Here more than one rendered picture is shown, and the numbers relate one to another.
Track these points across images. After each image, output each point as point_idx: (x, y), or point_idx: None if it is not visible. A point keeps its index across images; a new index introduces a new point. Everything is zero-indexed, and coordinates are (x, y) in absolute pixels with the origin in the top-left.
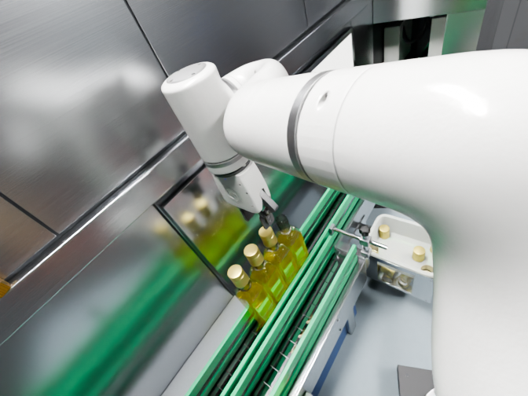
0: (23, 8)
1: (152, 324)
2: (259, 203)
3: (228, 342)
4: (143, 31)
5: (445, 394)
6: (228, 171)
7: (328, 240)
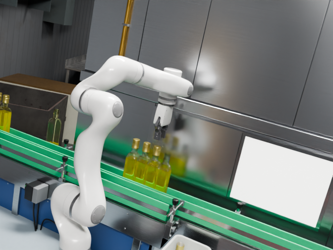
0: (176, 39)
1: (118, 137)
2: (155, 120)
3: (113, 169)
4: (198, 61)
5: None
6: (158, 100)
7: (172, 198)
